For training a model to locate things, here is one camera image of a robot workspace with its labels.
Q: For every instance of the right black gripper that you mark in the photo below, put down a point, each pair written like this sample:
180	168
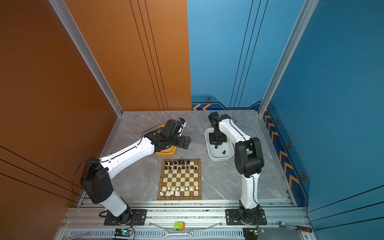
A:
212	142

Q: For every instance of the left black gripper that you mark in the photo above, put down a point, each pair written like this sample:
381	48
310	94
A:
182	144

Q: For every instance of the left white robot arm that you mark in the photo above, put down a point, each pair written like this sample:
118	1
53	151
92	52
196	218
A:
97	174

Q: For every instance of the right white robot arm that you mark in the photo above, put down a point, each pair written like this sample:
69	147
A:
248	157

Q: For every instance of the wooden chess board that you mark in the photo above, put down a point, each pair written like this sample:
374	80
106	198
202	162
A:
181	179

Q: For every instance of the right circuit board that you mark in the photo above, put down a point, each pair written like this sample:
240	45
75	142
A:
252	233

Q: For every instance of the circuit board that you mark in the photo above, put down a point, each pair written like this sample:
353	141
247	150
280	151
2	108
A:
252	233
124	234

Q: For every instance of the left circuit board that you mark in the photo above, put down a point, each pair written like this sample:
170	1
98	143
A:
124	234

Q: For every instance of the white plastic tray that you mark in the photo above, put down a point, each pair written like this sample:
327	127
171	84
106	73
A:
222	153

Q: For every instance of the yellow plastic tray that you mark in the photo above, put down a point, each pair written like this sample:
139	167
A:
166	152

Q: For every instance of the green orange small block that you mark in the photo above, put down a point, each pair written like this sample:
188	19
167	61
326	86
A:
179	225

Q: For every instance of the silver wrench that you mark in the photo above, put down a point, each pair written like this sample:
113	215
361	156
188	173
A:
167	233

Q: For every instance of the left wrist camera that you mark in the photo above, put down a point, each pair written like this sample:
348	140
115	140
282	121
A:
182	122

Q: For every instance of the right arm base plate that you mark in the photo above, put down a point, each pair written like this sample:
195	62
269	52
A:
241	216

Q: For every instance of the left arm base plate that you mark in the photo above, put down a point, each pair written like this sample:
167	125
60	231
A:
135	217

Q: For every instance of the red handled ratchet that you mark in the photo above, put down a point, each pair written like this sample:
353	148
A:
299	228

